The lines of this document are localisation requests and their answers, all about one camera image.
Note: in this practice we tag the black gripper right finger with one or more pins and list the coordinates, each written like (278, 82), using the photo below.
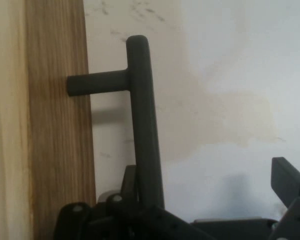
(295, 200)

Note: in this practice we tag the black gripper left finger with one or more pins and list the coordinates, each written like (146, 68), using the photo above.
(102, 222)

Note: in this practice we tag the wooden cabinet door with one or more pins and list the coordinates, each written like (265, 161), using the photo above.
(52, 125)

